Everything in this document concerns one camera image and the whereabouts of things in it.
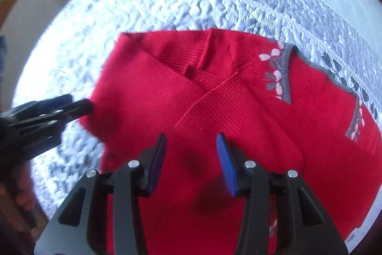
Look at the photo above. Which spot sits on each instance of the red knit sweater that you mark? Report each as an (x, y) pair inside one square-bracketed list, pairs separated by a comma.
[(226, 99)]

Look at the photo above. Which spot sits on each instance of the grey quilted bedspread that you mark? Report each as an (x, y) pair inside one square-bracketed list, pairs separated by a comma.
[(167, 1)]

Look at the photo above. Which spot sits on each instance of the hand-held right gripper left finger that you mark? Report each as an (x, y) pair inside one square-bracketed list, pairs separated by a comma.
[(156, 159)]

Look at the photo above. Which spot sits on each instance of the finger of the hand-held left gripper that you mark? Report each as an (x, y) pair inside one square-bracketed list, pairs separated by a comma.
[(79, 108), (56, 102)]

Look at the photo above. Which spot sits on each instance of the person's left hand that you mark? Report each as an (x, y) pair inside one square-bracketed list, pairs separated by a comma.
[(25, 189)]

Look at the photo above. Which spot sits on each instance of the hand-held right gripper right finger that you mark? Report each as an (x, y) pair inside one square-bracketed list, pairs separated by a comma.
[(226, 162)]

